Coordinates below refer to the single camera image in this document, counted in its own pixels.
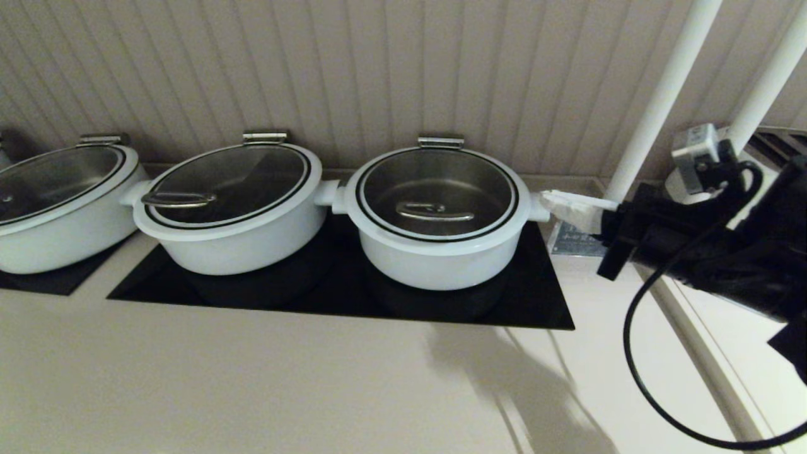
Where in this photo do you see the white round pot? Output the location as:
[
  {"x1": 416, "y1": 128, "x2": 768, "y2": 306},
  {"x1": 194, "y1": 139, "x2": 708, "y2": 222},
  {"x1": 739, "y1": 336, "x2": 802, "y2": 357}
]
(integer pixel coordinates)
[
  {"x1": 120, "y1": 180, "x2": 341, "y2": 276},
  {"x1": 0, "y1": 165, "x2": 149, "y2": 275},
  {"x1": 331, "y1": 183, "x2": 550, "y2": 291}
]

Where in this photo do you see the middle white pot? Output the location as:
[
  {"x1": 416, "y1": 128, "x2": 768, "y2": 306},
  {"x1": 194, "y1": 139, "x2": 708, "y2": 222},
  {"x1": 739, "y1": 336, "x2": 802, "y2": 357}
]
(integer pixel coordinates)
[{"x1": 134, "y1": 144, "x2": 323, "y2": 242}]

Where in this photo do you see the clear acrylic sign plate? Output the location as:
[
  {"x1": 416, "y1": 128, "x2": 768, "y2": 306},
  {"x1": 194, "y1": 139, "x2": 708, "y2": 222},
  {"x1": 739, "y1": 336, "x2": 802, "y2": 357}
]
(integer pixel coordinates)
[{"x1": 550, "y1": 221, "x2": 609, "y2": 258}]

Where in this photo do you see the white round pole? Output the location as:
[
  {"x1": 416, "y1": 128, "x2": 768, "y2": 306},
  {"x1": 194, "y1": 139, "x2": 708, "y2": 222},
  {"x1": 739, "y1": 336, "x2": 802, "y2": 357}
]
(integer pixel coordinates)
[
  {"x1": 602, "y1": 0, "x2": 724, "y2": 204},
  {"x1": 725, "y1": 6, "x2": 807, "y2": 155}
]

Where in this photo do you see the white toaster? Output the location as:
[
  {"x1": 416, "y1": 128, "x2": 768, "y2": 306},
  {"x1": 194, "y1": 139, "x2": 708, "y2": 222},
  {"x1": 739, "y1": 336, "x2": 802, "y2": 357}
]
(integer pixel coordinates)
[{"x1": 663, "y1": 126, "x2": 807, "y2": 209}]

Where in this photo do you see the black glass induction cooktop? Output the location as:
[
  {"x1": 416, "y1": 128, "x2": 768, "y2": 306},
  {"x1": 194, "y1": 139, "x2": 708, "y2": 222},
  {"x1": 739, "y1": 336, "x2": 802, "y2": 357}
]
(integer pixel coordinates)
[
  {"x1": 107, "y1": 211, "x2": 576, "y2": 330},
  {"x1": 0, "y1": 236, "x2": 136, "y2": 297}
]

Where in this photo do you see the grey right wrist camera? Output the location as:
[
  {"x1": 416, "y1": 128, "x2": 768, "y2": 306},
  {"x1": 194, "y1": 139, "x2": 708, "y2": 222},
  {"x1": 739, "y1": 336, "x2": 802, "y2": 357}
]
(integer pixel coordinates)
[{"x1": 670, "y1": 123, "x2": 738, "y2": 195}]

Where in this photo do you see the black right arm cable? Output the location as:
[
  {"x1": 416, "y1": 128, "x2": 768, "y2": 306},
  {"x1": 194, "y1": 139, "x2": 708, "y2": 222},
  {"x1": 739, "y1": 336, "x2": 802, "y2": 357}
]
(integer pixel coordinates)
[{"x1": 623, "y1": 161, "x2": 807, "y2": 451}]

